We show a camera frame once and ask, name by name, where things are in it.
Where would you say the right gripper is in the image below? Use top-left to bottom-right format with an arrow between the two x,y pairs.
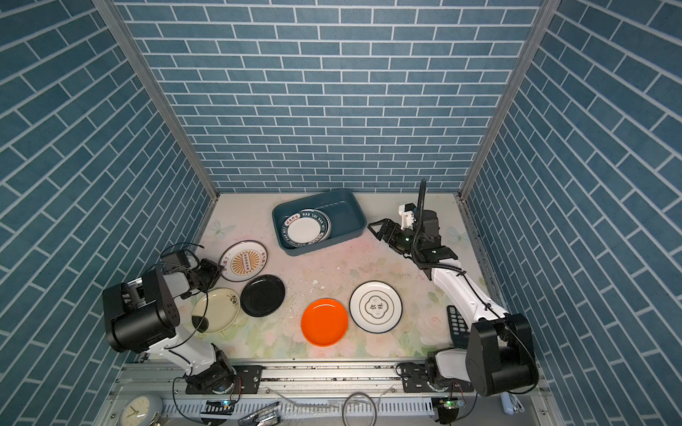
370,217 -> 424,257

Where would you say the cream plate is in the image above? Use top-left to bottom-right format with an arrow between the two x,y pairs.
191,289 -> 241,334

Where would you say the white plate orange sunburst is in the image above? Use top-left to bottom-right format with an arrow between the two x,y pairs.
218,240 -> 268,282

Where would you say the Hao Wei green plate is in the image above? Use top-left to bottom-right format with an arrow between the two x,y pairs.
281,209 -> 331,248

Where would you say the white plate quatrefoil pattern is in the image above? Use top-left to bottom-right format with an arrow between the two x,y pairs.
348,282 -> 403,334

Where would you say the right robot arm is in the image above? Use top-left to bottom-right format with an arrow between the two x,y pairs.
368,211 -> 539,397

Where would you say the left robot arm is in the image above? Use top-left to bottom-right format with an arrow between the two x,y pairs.
102,246 -> 237,395

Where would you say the teal plastic bin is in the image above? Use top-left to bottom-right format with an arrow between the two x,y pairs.
272,189 -> 367,257

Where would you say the black plate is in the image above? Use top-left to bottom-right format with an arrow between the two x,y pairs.
241,274 -> 286,318

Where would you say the black calculator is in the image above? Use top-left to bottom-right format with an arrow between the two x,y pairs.
447,305 -> 470,350

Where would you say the white analog clock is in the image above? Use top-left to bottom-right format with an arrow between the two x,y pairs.
118,394 -> 163,426

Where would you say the small blue white object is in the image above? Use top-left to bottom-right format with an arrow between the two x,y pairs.
500,392 -> 525,415

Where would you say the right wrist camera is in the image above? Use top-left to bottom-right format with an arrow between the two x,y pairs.
399,203 -> 418,231

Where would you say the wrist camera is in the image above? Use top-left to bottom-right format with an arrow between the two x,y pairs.
399,203 -> 418,231
161,250 -> 189,269

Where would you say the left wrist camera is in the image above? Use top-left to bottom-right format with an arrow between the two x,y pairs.
161,250 -> 189,269

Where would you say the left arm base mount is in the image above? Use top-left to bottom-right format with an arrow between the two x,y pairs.
183,365 -> 264,395

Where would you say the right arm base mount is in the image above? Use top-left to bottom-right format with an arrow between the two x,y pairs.
394,361 -> 474,393

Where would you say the aluminium rail frame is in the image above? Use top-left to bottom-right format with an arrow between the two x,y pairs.
94,360 -> 563,425

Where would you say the looped grey cable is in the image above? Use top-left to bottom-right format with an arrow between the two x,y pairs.
341,391 -> 378,426

